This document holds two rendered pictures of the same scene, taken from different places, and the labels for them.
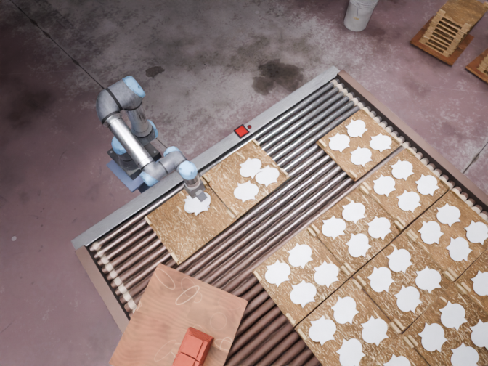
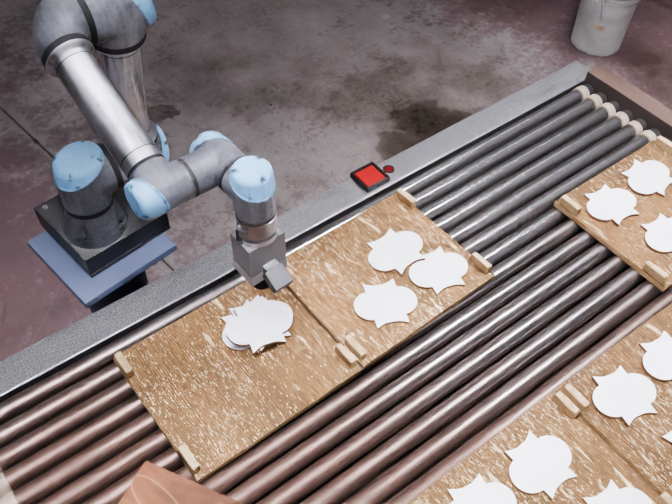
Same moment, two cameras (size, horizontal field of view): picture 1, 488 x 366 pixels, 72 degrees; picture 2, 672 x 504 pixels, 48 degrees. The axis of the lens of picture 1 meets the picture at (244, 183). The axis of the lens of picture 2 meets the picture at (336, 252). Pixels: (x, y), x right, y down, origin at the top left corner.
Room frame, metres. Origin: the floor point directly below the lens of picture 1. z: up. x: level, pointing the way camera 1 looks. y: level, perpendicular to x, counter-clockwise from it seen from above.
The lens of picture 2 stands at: (-0.27, 0.13, 2.34)
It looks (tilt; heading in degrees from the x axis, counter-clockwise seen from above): 50 degrees down; 359
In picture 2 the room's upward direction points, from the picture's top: 2 degrees clockwise
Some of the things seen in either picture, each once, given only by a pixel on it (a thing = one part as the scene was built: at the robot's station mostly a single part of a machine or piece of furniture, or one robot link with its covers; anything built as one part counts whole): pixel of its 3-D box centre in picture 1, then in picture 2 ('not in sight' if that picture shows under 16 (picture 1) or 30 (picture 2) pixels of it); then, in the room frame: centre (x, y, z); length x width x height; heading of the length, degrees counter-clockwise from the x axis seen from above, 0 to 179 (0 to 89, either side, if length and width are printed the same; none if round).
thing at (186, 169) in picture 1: (188, 172); (252, 189); (0.66, 0.26, 1.38); 0.09 x 0.08 x 0.11; 40
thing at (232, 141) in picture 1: (221, 149); (318, 216); (1.05, 0.15, 0.89); 2.08 x 0.08 x 0.06; 127
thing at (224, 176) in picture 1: (245, 176); (382, 272); (0.84, -0.01, 0.93); 0.41 x 0.35 x 0.02; 129
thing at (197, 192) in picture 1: (196, 189); (264, 255); (0.64, 0.24, 1.23); 0.12 x 0.09 x 0.16; 39
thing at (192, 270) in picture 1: (272, 208); (455, 350); (0.64, -0.17, 0.90); 1.95 x 0.05 x 0.05; 127
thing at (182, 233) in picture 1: (190, 218); (236, 365); (0.57, 0.32, 0.93); 0.41 x 0.35 x 0.02; 128
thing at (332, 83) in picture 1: (227, 156); (335, 229); (1.00, 0.10, 0.90); 1.95 x 0.05 x 0.05; 127
